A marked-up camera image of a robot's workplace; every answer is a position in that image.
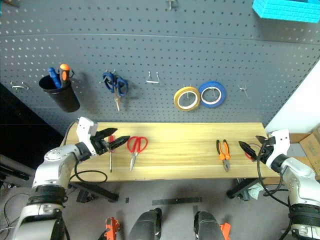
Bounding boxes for blue handled scissors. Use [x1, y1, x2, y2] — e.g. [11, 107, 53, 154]
[101, 71, 130, 112]

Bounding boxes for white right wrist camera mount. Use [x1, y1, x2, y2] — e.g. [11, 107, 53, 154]
[267, 128, 291, 169]

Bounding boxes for red handled scissors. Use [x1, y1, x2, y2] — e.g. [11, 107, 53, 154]
[126, 135, 149, 173]

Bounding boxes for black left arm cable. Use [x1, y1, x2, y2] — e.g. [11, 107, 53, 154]
[71, 158, 109, 184]

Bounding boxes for metal wire loop hook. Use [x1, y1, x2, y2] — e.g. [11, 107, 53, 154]
[145, 70, 160, 84]

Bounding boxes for blue tape roll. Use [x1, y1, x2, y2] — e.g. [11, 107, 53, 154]
[197, 80, 228, 109]

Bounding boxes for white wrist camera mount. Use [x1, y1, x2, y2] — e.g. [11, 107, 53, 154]
[267, 128, 291, 169]
[75, 116, 99, 157]

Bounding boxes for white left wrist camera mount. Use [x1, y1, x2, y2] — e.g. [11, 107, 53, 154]
[75, 116, 99, 157]

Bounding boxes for blue handled screwdriver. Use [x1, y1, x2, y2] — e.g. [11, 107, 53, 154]
[47, 66, 62, 89]

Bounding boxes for double metal pegboard hook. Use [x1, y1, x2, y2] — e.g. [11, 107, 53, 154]
[10, 80, 31, 90]

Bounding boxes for yellow tape roll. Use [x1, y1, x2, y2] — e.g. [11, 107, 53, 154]
[173, 85, 202, 113]

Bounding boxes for grey right robot leg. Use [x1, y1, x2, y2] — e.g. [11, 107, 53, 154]
[193, 210, 225, 240]

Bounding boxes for orange and black pliers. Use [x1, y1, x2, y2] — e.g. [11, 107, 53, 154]
[215, 138, 232, 173]

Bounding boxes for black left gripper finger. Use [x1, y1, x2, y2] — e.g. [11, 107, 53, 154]
[108, 135, 131, 152]
[95, 127, 119, 139]

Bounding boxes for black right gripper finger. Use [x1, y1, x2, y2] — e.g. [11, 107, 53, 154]
[254, 134, 270, 146]
[238, 140, 258, 162]

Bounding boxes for black plastic tool cup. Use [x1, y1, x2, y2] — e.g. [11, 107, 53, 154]
[38, 72, 81, 114]

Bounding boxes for orange metal bracket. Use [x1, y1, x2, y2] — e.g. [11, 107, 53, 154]
[104, 216, 121, 240]
[219, 222, 232, 240]

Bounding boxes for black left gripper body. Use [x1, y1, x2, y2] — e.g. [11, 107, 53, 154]
[90, 136, 111, 157]

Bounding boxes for dark grey pegboard wall panel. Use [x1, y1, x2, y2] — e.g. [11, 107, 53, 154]
[0, 0, 320, 136]

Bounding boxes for metal scissors hook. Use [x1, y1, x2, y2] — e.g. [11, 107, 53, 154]
[99, 69, 117, 85]

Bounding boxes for red handled screwdriver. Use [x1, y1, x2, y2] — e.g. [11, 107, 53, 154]
[107, 134, 117, 174]

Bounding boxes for brown cardboard box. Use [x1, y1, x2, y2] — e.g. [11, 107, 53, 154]
[287, 126, 320, 181]

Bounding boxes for teal plastic storage bin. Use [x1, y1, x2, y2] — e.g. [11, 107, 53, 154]
[251, 0, 320, 25]

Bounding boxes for grey robot leg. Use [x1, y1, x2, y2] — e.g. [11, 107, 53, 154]
[127, 207, 164, 240]
[193, 210, 225, 240]

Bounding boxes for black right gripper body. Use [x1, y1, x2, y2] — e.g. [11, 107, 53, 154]
[256, 140, 276, 165]

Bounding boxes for grey left robot leg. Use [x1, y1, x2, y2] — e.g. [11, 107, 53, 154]
[127, 207, 164, 240]

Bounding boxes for teal cloth rag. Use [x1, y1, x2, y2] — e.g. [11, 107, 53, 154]
[245, 183, 265, 201]

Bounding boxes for black table leg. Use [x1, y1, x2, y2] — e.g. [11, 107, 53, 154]
[68, 181, 120, 203]
[226, 177, 266, 201]

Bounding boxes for orange and black screwdriver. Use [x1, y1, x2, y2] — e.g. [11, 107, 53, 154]
[58, 63, 71, 89]

